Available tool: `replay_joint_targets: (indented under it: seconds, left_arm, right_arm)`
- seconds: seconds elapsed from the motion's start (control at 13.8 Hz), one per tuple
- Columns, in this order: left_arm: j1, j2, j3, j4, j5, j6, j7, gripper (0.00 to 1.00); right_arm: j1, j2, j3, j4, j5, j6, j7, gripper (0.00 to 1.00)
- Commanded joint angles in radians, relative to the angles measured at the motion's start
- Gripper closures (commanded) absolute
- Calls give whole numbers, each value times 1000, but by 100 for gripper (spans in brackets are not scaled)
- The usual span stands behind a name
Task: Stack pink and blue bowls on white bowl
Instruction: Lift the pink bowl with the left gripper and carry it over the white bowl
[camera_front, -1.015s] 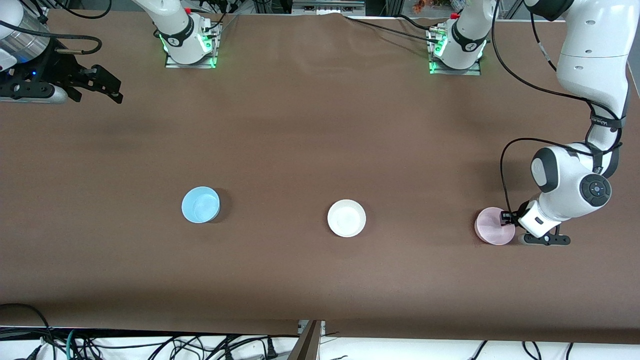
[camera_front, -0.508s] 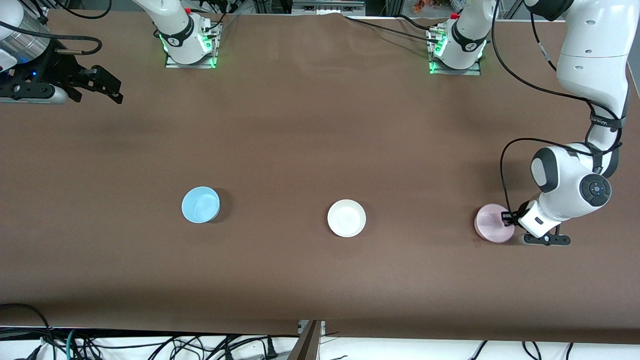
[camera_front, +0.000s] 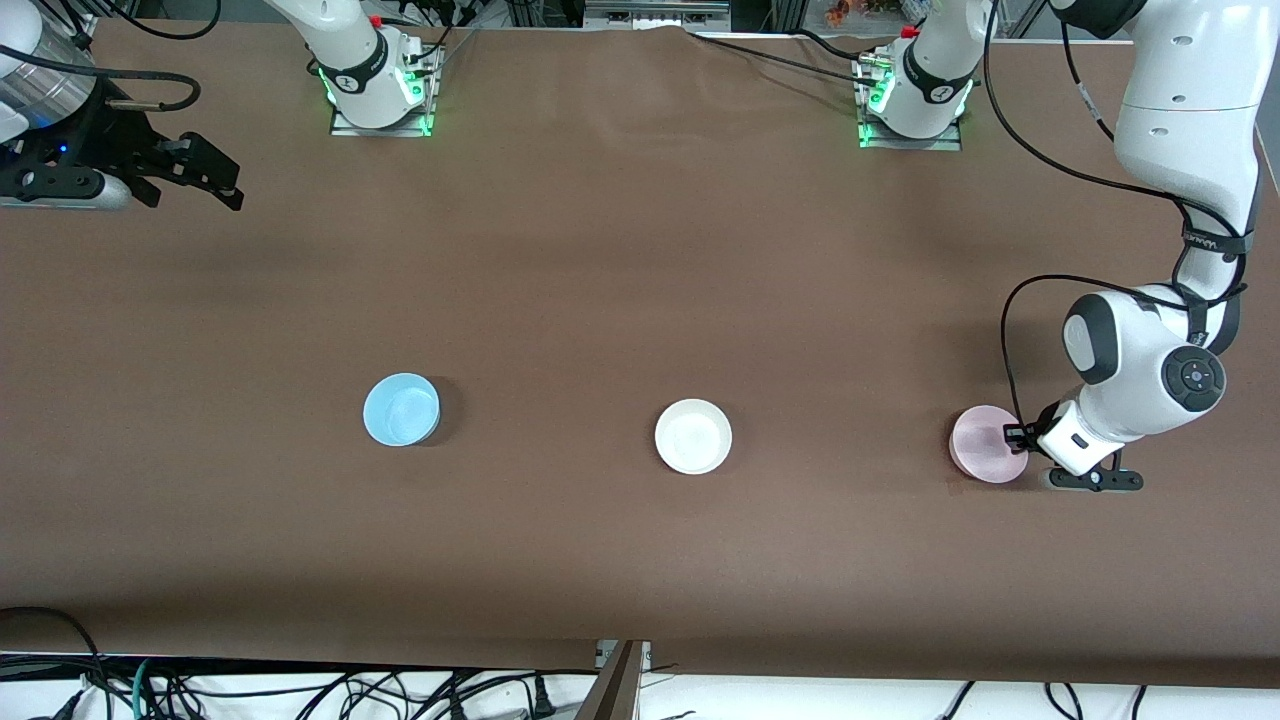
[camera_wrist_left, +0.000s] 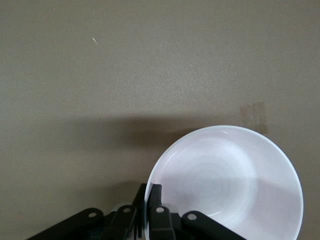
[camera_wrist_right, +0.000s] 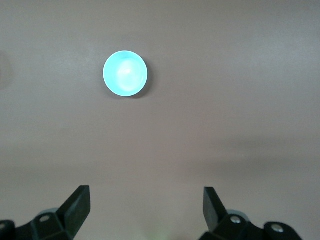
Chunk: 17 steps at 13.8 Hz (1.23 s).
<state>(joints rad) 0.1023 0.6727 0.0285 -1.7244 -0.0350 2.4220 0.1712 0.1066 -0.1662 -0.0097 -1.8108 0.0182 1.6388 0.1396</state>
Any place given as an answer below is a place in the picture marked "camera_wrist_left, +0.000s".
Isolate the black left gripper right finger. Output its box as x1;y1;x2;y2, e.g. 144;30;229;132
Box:
149;184;248;240

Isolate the pink bowl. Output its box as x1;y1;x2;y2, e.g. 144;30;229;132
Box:
144;124;304;240

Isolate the faint rectangular tape mark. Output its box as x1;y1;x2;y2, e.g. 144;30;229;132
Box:
239;101;269;133

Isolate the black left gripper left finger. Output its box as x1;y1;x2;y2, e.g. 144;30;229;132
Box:
27;183;148;240

